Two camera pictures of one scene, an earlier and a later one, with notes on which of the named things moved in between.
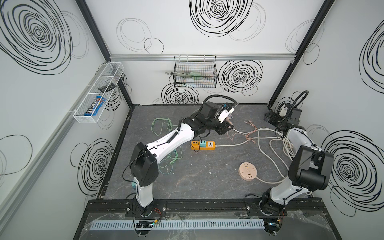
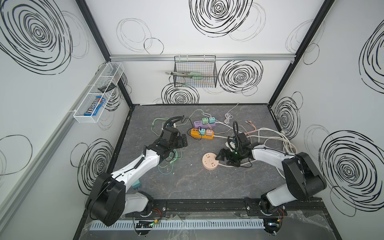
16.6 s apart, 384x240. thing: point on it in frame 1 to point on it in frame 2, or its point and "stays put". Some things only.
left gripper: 223,126 to 181,140
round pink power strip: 248,171 to 209,161
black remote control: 110,87 stays put
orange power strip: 210,145 to 195,132
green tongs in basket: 193,74 stays put
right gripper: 274,117 to 225,154
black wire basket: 205,64 stays put
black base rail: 205,208 stays put
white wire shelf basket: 95,101 stays put
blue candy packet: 92,107 stays put
